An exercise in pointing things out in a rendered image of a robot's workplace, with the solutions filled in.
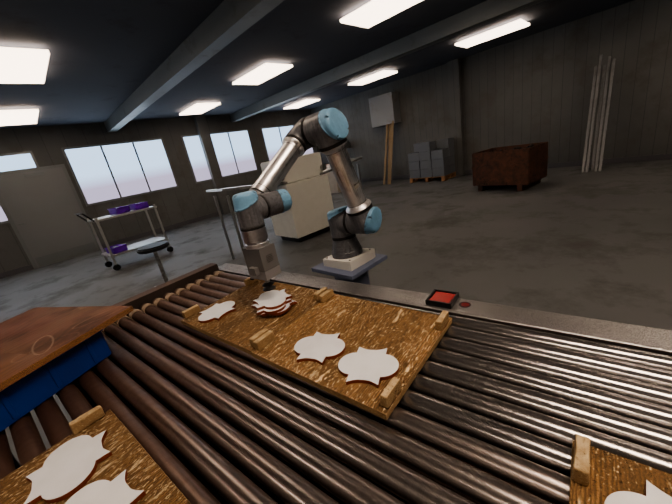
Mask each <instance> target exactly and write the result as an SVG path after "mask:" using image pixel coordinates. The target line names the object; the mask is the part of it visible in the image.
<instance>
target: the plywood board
mask: <svg viewBox="0 0 672 504"><path fill-rule="evenodd" d="M132 311H134V309H133V307H132V306H84V307H35V308H32V309H30V310H28V311H26V312H24V313H21V314H19V315H17V316H15V317H12V318H10V319H8V320H6V321H3V322H1V323H0V392H1V391H2V390H4V389H5V388H7V387H9V386H10V385H12V384H14V383H15V382H17V381H19V380H20V379H22V378H24V377H25V376H27V375H28V374H30V373H32V372H33V371H35V370H37V369H38V368H40V367H42V366H43V365H45V364H47V363H48V362H50V361H51V360H53V359H55V358H56V357H58V356H60V355H61V354H63V353H65V352H66V351H68V350H70V349H71V348H73V347H74V346H76V345H78V344H79V343H81V342H83V341H84V340H86V339H88V338H89V337H91V336H92V335H94V334H96V333H97V332H99V331H101V330H102V329H104V328H106V327H107V326H109V325H111V324H112V323H114V322H115V321H117V320H119V319H120V318H122V317H124V316H125V315H127V314H129V313H130V312H132Z"/></svg>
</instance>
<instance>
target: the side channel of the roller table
mask: <svg viewBox="0 0 672 504"><path fill-rule="evenodd" d="M214 271H219V268H218V265H217V264H215V263H210V264H207V265H205V266H203V267H200V268H198V269H196V270H193V271H191V272H189V273H186V274H184V275H182V276H179V277H177V278H175V279H172V280H170V281H168V282H165V283H163V284H161V285H158V286H156V287H154V288H151V289H149V290H147V291H144V292H142V293H140V294H137V295H135V296H133V297H130V298H128V299H126V300H123V301H121V302H119V303H116V304H114V305H112V306H132V307H133V309H139V310H140V307H141V305H142V304H144V303H151V304H152V301H153V300H154V299H155V298H163V296H164V295H165V294H166V293H174V291H175V290H176V289H177V288H184V287H185V285H186V284H188V283H193V284H194V282H195V280H197V279H203V278H204V276H206V275H212V274H213V272H214Z"/></svg>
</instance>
